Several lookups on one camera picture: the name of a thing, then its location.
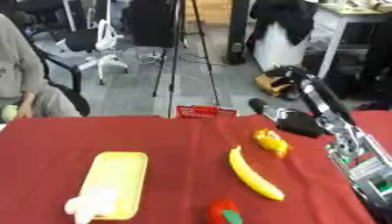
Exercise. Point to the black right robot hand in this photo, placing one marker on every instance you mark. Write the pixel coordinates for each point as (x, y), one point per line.
(301, 122)

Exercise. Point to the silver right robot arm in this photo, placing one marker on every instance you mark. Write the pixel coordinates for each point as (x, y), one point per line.
(362, 163)

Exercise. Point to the orange yellow toy fruit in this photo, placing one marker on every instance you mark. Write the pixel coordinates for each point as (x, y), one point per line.
(271, 142)

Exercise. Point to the yellow black bag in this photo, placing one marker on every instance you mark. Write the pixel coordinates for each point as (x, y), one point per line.
(275, 81)

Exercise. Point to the yellow toy banana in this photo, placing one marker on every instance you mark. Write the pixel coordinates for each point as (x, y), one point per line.
(252, 175)

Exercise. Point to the red plastic basket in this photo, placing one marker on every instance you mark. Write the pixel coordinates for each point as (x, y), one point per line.
(205, 111)

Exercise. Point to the black hanging jacket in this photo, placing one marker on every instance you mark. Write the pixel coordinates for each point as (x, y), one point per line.
(283, 17)

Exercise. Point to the white table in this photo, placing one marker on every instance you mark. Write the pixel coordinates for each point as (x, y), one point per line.
(347, 23)

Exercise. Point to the red toy strawberry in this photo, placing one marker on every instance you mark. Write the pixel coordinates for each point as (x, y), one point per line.
(223, 212)

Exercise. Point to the black tripod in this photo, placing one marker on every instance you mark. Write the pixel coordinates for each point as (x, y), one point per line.
(181, 55)

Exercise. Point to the yellow rectangular tray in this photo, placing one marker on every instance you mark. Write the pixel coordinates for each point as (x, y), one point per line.
(116, 182)

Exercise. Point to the white office chair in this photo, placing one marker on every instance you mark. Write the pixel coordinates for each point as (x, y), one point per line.
(104, 43)

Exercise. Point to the white soft toy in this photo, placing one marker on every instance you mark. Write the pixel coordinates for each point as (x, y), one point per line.
(89, 205)

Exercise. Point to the black office chair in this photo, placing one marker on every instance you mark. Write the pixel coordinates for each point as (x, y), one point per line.
(64, 84)

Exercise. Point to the person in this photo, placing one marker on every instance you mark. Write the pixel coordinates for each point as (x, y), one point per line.
(23, 75)

